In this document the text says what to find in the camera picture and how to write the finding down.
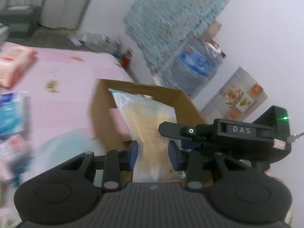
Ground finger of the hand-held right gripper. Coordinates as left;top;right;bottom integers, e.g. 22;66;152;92
159;121;215;139
180;138;214;152

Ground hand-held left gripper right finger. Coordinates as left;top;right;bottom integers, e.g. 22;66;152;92
168;141;258;192

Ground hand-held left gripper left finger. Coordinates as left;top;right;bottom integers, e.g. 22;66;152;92
59;141;139;192

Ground brown cardboard box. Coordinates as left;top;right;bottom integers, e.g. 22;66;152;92
91;78;214;188

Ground clear bag of beige pads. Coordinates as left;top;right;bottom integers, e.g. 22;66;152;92
108;88;188;183

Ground white plastic bag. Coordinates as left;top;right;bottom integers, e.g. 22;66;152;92
28;129;100;186

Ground large water bottle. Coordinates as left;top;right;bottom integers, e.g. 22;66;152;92
155;34;226;98

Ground pink printed mat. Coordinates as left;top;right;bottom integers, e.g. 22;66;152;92
0;41;133;219

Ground cluster of small bottles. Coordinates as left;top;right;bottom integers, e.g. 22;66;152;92
68;31;134;70

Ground teal floral cloth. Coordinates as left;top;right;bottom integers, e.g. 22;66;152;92
123;0;241;73

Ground small white red pack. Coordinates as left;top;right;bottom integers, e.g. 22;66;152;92
0;136;26;171

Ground pink wet wipes pack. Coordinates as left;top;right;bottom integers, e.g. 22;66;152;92
0;45;38;89

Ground grey curtain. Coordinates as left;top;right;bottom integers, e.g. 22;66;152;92
38;0;101;30

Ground grey storage box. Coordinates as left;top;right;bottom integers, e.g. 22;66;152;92
0;5;41;39

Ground flower wall picture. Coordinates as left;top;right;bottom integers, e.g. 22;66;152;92
200;66;268;122

